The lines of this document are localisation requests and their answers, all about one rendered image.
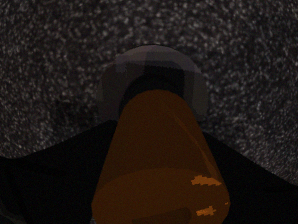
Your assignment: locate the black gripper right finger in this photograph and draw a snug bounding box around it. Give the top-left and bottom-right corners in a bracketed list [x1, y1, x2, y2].
[202, 132, 298, 224]

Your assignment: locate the orange knob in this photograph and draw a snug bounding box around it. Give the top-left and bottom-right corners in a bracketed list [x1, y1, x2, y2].
[92, 89, 231, 224]

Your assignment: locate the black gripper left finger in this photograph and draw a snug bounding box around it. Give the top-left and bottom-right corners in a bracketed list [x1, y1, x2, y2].
[0, 120, 117, 224]

